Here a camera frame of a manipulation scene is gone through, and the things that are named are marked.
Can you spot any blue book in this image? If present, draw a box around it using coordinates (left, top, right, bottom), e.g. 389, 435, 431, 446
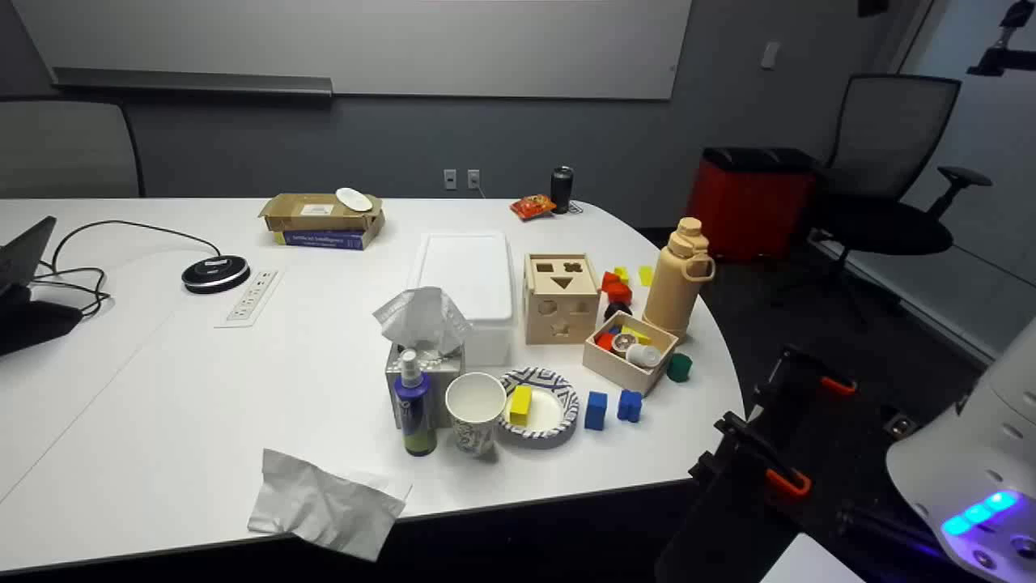
279, 226, 372, 254

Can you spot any translucent plastic container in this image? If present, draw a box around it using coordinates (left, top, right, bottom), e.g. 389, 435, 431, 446
463, 313, 520, 372

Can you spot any crumpled white tissue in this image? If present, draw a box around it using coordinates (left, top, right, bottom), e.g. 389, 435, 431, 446
244, 445, 411, 567

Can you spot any grey chair backrest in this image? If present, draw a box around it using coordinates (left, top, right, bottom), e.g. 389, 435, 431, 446
0, 98, 145, 201

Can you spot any wooden toy tray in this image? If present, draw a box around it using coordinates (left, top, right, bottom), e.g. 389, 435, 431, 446
579, 309, 685, 400

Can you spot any white paper sheet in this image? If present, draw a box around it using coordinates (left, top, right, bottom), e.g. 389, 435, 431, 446
758, 528, 868, 583

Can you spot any black clamp orange handle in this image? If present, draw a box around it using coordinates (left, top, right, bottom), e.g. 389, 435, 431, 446
651, 412, 815, 583
742, 344, 862, 456

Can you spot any orange snack packet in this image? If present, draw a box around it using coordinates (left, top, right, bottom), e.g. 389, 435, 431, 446
510, 190, 561, 223

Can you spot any black round speaker puck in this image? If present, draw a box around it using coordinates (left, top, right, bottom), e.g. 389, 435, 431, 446
180, 254, 257, 299

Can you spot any white paper cup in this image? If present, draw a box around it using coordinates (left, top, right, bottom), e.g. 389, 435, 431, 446
441, 369, 511, 465

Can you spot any red toy figure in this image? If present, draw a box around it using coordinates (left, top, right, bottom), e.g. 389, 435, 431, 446
599, 265, 638, 322

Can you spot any black open laptop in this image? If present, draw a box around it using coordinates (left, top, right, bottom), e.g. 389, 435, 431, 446
0, 214, 88, 360

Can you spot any grey tissue box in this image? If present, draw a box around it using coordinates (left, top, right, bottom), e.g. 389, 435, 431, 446
381, 339, 468, 432

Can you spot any white label strip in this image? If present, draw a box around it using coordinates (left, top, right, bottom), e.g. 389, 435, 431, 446
218, 265, 281, 333

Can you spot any purple green spray bottle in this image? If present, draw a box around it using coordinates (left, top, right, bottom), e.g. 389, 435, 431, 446
392, 348, 441, 461

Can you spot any blue toy block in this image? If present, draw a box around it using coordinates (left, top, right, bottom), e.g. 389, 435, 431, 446
616, 385, 647, 425
584, 388, 613, 435

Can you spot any black can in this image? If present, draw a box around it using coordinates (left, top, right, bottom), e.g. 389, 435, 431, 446
549, 163, 578, 218

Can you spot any white wall whiteboard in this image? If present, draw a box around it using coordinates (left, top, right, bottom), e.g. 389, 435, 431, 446
9, 0, 697, 104

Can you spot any brown cardboard box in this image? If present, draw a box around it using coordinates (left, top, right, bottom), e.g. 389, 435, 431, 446
257, 190, 389, 236

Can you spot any white blue patterned bowl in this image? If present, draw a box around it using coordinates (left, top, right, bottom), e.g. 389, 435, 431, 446
497, 362, 586, 452

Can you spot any grey whiteboard marker tray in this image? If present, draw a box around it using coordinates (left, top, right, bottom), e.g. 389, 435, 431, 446
52, 66, 336, 102

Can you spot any black cable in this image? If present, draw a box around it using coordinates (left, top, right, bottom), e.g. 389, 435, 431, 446
27, 218, 227, 322

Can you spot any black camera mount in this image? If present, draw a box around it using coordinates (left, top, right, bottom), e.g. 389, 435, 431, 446
965, 0, 1036, 82

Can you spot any wooden shape sorter box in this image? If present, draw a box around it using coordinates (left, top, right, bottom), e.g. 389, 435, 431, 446
521, 249, 602, 348

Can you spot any beige water bottle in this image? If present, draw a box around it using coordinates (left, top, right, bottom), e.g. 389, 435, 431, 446
643, 214, 720, 337

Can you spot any red waste bin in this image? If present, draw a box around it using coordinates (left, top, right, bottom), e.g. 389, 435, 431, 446
688, 146, 822, 265

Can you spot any yellow toy block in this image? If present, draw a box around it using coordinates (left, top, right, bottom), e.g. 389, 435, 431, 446
507, 382, 539, 428

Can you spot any white round tape roll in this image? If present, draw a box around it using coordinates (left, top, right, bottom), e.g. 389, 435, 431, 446
331, 184, 379, 218

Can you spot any black mesh office chair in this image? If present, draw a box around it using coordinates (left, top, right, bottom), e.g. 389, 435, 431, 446
801, 71, 994, 330

